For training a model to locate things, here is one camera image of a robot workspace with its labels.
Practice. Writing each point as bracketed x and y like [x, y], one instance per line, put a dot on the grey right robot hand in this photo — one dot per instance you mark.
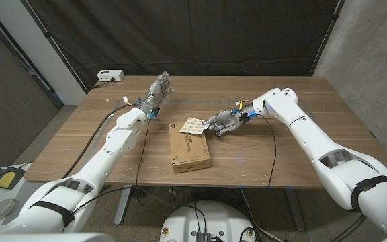
[230, 119]

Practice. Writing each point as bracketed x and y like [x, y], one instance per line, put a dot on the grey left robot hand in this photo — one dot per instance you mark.
[156, 94]

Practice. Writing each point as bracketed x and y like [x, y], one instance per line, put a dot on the white postage stamp sheet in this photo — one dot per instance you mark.
[191, 126]

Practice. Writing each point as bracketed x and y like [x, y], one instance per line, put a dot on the brown cardboard package box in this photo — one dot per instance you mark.
[188, 151]

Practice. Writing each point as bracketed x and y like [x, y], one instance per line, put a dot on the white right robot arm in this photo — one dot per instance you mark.
[314, 141]

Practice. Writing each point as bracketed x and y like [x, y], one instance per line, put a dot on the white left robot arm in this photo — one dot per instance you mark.
[119, 141]

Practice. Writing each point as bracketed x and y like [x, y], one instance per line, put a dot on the grey tape outline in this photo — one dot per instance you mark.
[197, 100]

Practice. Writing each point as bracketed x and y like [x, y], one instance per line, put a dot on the white power strip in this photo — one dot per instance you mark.
[109, 75]

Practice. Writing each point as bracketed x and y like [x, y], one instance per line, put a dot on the black backdrop curtain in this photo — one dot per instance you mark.
[180, 33]

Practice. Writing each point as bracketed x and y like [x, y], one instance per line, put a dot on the black round fan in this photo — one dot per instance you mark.
[140, 191]

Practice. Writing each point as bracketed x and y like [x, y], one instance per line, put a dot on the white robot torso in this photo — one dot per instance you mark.
[210, 218]

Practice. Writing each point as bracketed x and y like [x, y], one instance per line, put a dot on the black backdrop stand pole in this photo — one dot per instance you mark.
[328, 32]
[54, 48]

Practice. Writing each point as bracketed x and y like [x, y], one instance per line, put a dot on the grey table leg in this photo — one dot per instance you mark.
[296, 211]
[122, 205]

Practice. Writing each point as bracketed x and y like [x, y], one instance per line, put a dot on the black and yellow foot pedal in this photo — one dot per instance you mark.
[5, 179]

